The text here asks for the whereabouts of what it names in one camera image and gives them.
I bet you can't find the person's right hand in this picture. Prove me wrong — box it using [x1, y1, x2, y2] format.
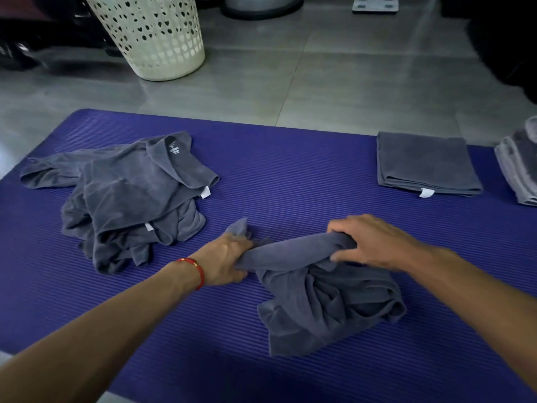
[326, 213, 430, 273]

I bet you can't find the person's left hand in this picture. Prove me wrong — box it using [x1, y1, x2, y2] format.
[190, 233, 255, 290]

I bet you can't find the purple ribbed mat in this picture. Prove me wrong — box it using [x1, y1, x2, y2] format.
[0, 109, 537, 403]

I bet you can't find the pile of dark grey towels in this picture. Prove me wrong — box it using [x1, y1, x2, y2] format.
[20, 130, 220, 275]

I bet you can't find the person's right forearm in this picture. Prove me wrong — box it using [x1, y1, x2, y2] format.
[402, 245, 537, 391]

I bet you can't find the person's left forearm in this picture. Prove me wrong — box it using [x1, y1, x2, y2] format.
[0, 264, 200, 403]

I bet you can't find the white perforated laundry basket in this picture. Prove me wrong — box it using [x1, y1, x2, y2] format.
[82, 0, 206, 82]

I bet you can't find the white bathroom scale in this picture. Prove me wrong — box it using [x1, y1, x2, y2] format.
[351, 0, 399, 14]

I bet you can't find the black weight stack machine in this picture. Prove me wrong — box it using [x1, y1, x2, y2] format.
[440, 0, 537, 105]

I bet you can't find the grey balance dome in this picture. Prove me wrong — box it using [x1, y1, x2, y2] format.
[220, 0, 305, 21]

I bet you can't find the maroon padded gym machine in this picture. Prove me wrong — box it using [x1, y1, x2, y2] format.
[0, 0, 125, 72]

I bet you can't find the red string bracelet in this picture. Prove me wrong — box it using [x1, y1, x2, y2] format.
[175, 257, 206, 292]

